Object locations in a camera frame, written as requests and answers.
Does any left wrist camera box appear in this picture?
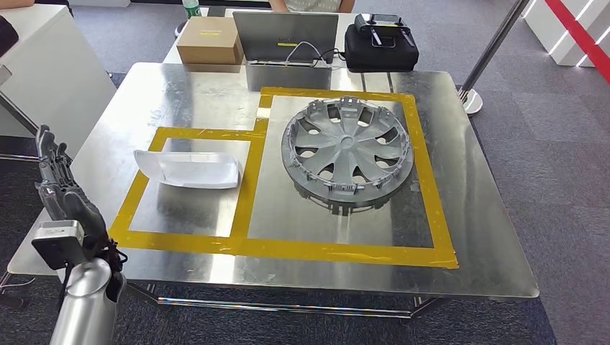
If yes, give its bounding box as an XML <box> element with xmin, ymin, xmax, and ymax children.
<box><xmin>30</xmin><ymin>219</ymin><xmax>88</xmax><ymax>272</ymax></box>

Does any grey wheel hubcap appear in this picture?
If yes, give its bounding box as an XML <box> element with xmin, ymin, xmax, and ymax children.
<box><xmin>281</xmin><ymin>96</ymin><xmax>414</xmax><ymax>203</ymax></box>

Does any closed brown cardboard box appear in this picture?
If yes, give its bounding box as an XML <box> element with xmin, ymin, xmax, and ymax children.
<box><xmin>176</xmin><ymin>17</ymin><xmax>245</xmax><ymax>66</ymax></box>

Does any silver laptop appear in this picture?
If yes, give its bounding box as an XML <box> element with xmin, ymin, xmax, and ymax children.
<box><xmin>232</xmin><ymin>11</ymin><xmax>340</xmax><ymax>65</ymax></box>

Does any black bag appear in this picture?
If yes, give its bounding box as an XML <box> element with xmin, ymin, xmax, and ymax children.
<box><xmin>0</xmin><ymin>15</ymin><xmax>20</xmax><ymax>58</ymax></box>

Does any red barrier belt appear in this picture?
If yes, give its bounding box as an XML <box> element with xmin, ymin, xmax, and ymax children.
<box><xmin>543</xmin><ymin>0</ymin><xmax>610</xmax><ymax>84</ymax></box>

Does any black carrying case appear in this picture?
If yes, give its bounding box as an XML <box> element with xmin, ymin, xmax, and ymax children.
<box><xmin>344</xmin><ymin>24</ymin><xmax>420</xmax><ymax>73</ymax></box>

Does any chrome base stanchion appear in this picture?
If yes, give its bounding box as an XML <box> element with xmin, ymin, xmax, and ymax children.
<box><xmin>457</xmin><ymin>0</ymin><xmax>531</xmax><ymax>116</ymax></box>

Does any white laptop cable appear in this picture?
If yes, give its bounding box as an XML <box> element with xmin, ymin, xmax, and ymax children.
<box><xmin>286</xmin><ymin>41</ymin><xmax>334</xmax><ymax>65</ymax></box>

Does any steel workbench table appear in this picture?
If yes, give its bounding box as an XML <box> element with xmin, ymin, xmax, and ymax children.
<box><xmin>6</xmin><ymin>62</ymin><xmax>540</xmax><ymax>320</ymax></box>

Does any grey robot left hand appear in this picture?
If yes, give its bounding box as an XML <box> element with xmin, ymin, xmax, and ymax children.
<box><xmin>34</xmin><ymin>124</ymin><xmax>109</xmax><ymax>259</ymax></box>

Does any white cabinet block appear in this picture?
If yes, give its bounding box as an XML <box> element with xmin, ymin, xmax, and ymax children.
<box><xmin>522</xmin><ymin>0</ymin><xmax>610</xmax><ymax>68</ymax></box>

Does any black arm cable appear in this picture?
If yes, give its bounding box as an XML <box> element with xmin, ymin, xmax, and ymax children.
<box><xmin>95</xmin><ymin>238</ymin><xmax>129</xmax><ymax>303</ymax></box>

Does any white plastic shell part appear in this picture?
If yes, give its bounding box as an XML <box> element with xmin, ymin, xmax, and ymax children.
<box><xmin>133</xmin><ymin>149</ymin><xmax>241</xmax><ymax>190</ymax></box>

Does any black remote controller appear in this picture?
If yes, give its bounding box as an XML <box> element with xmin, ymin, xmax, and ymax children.
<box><xmin>355</xmin><ymin>13</ymin><xmax>413</xmax><ymax>49</ymax></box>

